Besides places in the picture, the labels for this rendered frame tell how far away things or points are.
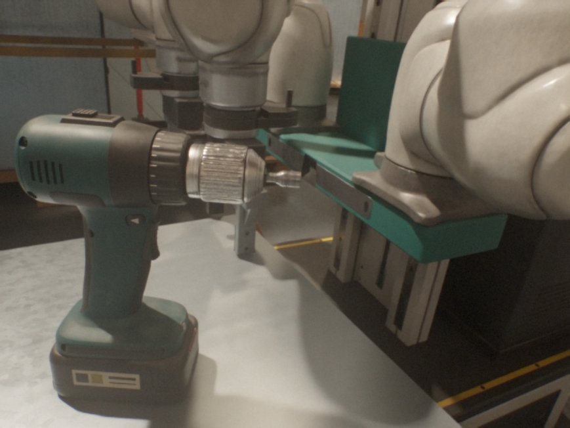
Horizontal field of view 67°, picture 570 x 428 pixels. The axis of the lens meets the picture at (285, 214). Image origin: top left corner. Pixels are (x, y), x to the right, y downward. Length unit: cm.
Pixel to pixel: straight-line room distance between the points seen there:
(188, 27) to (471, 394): 84
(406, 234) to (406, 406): 28
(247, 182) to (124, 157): 8
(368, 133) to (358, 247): 34
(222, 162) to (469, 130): 23
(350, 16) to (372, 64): 570
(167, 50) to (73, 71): 157
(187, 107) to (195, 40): 46
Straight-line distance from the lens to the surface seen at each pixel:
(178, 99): 82
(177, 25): 37
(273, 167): 271
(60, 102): 240
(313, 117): 102
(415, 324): 100
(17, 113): 241
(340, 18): 662
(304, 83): 99
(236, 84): 55
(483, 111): 42
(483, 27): 43
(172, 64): 82
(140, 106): 250
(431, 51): 60
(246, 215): 56
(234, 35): 35
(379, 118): 93
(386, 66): 92
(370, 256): 114
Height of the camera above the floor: 96
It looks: 25 degrees down
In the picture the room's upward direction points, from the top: 5 degrees clockwise
